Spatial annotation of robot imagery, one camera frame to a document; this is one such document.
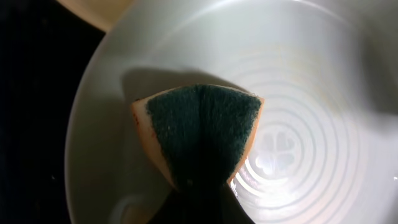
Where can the yellow plate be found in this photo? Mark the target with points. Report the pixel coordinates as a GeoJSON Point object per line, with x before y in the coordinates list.
{"type": "Point", "coordinates": [102, 14]}

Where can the mint plate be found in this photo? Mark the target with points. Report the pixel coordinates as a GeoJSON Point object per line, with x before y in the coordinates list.
{"type": "Point", "coordinates": [326, 145]}

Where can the black round tray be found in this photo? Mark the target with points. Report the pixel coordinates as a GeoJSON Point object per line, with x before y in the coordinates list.
{"type": "Point", "coordinates": [44, 52]}

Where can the green yellow sponge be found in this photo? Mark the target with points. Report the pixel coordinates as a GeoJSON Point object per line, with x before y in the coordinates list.
{"type": "Point", "coordinates": [198, 136]}

